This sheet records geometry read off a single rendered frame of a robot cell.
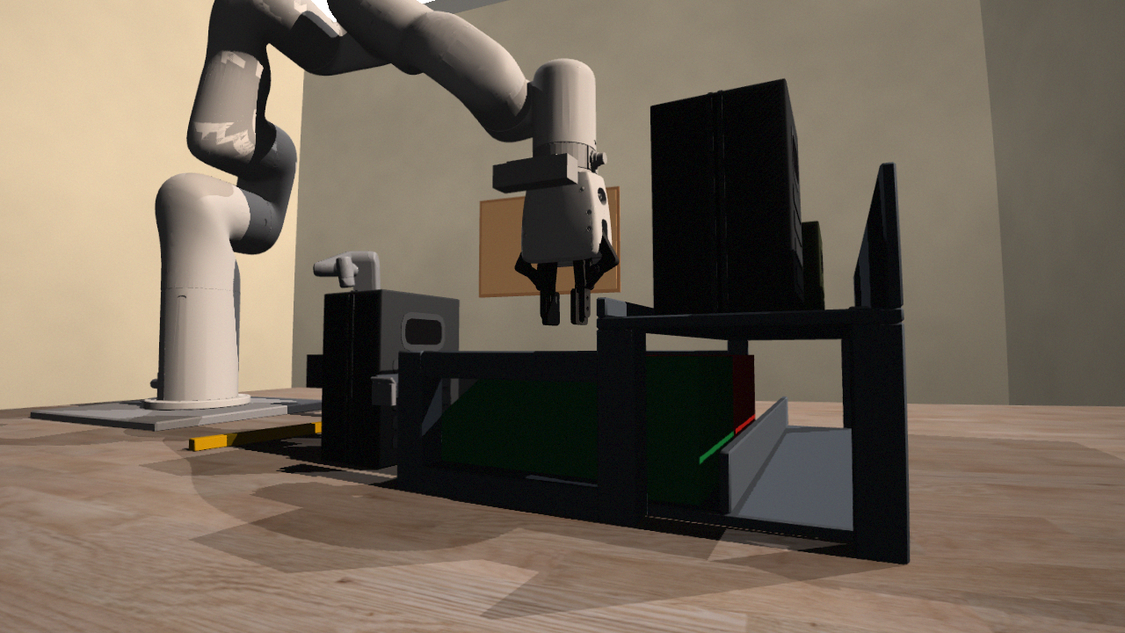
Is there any yellow bar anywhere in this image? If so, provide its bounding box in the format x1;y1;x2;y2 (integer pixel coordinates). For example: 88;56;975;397
189;421;322;451

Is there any red open bin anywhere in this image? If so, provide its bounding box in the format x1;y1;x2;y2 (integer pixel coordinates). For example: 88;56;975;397
646;355;755;438

